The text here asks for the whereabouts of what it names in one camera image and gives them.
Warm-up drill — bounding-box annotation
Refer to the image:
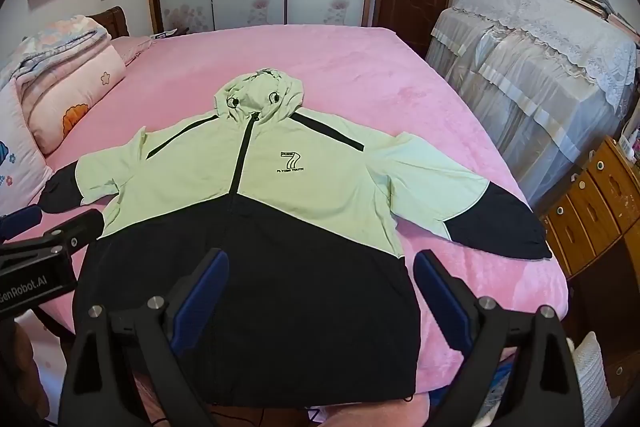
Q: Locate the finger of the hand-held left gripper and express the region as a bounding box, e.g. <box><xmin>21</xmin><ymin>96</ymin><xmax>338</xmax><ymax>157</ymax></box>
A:
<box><xmin>42</xmin><ymin>209</ymin><xmax>106</xmax><ymax>256</ymax></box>
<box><xmin>0</xmin><ymin>205</ymin><xmax>44</xmax><ymax>242</ymax></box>

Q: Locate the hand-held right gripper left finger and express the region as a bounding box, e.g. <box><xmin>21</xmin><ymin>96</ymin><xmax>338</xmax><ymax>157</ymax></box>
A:
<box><xmin>59</xmin><ymin>248</ymin><xmax>231</xmax><ymax>427</ymax></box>

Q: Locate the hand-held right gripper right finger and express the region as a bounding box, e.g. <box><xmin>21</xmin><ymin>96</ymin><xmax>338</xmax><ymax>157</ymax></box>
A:
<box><xmin>413</xmin><ymin>249</ymin><xmax>586</xmax><ymax>427</ymax></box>

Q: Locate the green and black hooded jacket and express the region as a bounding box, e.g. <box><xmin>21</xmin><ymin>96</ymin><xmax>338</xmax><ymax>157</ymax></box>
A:
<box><xmin>39</xmin><ymin>67</ymin><xmax>553</xmax><ymax>408</ymax></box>

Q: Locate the white pillow with bag print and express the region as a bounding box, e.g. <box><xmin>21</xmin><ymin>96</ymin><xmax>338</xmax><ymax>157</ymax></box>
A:
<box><xmin>0</xmin><ymin>82</ymin><xmax>54</xmax><ymax>218</ymax></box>

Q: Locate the white pillow orange print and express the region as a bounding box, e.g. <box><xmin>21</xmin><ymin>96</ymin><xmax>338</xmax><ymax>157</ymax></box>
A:
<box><xmin>15</xmin><ymin>44</ymin><xmax>127</xmax><ymax>156</ymax></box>

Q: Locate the white ribbed object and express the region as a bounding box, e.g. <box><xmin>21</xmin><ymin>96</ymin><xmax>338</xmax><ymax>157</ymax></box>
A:
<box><xmin>570</xmin><ymin>332</ymin><xmax>614</xmax><ymax>419</ymax></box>

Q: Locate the wooden drawer cabinet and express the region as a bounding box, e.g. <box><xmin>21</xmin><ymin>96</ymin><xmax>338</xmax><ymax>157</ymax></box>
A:
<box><xmin>542</xmin><ymin>136</ymin><xmax>640</xmax><ymax>279</ymax></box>

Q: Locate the pink pillow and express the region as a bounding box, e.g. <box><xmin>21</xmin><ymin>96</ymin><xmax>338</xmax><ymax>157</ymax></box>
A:
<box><xmin>111</xmin><ymin>36</ymin><xmax>157</xmax><ymax>68</ymax></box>

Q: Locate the dark wooden headboard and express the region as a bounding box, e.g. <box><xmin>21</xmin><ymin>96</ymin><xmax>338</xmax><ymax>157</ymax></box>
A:
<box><xmin>87</xmin><ymin>6</ymin><xmax>132</xmax><ymax>42</ymax></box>

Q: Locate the bed with pink sheet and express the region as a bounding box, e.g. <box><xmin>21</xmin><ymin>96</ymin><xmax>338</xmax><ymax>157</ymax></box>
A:
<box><xmin>10</xmin><ymin>24</ymin><xmax>572</xmax><ymax>427</ymax></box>

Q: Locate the furniture under white lace cover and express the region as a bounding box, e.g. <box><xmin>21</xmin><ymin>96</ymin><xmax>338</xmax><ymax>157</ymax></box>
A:
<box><xmin>425</xmin><ymin>0</ymin><xmax>639</xmax><ymax>214</ymax></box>

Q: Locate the stack of books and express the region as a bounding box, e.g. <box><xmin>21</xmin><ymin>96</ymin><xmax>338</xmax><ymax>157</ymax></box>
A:
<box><xmin>559</xmin><ymin>0</ymin><xmax>640</xmax><ymax>44</ymax></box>

